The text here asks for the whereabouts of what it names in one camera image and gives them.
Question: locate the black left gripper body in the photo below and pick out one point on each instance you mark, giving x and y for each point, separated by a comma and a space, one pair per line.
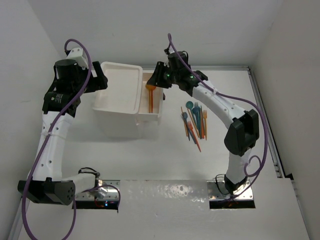
96, 83

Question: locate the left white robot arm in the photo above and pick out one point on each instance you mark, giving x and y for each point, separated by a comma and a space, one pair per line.
47, 186

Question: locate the white utensil container box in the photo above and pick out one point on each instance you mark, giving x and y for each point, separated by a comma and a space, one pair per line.
158, 96

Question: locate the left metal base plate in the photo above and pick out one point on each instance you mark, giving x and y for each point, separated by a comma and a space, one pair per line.
106, 192

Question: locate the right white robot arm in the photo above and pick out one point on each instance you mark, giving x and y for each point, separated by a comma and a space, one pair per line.
242, 125

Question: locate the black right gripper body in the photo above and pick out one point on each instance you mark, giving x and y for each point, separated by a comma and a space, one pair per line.
165, 75

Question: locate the orange plastic fork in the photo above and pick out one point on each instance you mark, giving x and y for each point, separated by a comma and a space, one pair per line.
190, 126

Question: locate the teal plastic spoon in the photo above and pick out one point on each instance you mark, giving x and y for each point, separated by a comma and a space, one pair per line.
189, 105

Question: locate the yellow chopstick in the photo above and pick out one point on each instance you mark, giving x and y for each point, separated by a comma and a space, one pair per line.
185, 125

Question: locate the yellow plastic fork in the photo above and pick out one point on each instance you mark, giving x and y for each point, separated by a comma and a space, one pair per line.
205, 123

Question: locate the orange plastic spoon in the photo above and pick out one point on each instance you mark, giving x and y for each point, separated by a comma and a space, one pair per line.
150, 90

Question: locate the teal plastic fork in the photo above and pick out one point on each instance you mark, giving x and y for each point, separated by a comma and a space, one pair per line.
195, 113

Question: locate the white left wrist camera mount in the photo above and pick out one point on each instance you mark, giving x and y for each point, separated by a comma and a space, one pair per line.
77, 54

